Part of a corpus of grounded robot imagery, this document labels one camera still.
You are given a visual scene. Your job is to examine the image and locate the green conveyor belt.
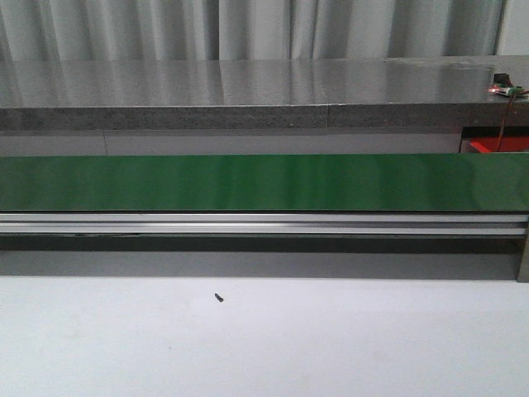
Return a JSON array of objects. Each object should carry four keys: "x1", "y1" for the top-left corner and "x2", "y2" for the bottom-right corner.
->
[{"x1": 1, "y1": 153, "x2": 528, "y2": 213}]

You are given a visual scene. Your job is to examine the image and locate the grey stone counter shelf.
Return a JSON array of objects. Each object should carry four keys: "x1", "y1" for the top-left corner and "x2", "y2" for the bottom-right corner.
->
[{"x1": 1, "y1": 55, "x2": 528, "y2": 131}]

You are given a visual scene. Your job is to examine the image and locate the red plastic tray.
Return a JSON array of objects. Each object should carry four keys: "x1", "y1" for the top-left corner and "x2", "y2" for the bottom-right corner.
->
[{"x1": 464, "y1": 136, "x2": 529, "y2": 153}]

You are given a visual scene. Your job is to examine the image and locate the small green circuit board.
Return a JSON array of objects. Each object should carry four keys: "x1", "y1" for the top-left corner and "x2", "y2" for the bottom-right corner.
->
[{"x1": 488, "y1": 84, "x2": 528, "y2": 98}]

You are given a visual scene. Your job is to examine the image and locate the black sensor module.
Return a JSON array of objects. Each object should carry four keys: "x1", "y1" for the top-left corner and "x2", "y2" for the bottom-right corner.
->
[{"x1": 493, "y1": 73, "x2": 512, "y2": 87}]

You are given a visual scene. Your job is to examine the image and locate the grey pleated curtain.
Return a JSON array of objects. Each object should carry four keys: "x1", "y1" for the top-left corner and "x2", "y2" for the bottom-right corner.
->
[{"x1": 1, "y1": 1, "x2": 506, "y2": 61}]

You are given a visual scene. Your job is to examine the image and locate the aluminium conveyor frame rail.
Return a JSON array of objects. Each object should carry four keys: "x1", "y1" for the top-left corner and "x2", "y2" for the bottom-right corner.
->
[{"x1": 1, "y1": 213, "x2": 528, "y2": 282}]

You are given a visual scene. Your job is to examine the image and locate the red and black wire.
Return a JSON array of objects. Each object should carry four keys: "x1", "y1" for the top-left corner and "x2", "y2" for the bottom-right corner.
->
[{"x1": 496, "y1": 93, "x2": 517, "y2": 154}]

